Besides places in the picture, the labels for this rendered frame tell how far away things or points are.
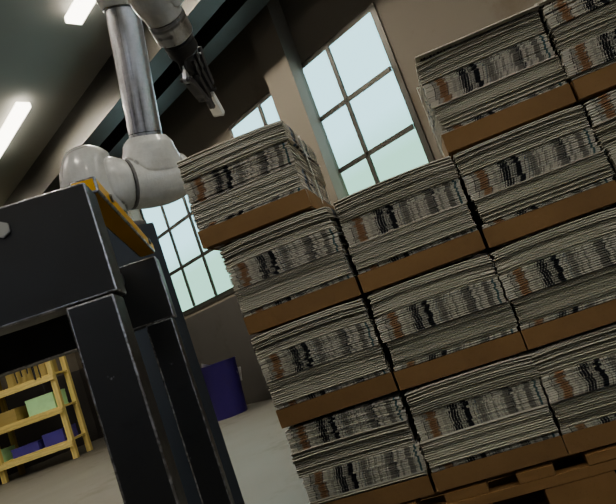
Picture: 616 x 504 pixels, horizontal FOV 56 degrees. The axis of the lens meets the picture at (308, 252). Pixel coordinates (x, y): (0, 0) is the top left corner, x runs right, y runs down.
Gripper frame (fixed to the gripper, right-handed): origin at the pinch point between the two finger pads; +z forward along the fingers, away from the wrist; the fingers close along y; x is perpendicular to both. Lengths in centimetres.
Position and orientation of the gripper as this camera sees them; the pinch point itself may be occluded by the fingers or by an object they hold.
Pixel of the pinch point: (213, 104)
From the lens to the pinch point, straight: 157.4
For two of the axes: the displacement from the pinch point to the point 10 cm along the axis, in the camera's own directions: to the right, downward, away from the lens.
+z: 3.0, 5.7, 7.7
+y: -1.4, 8.2, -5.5
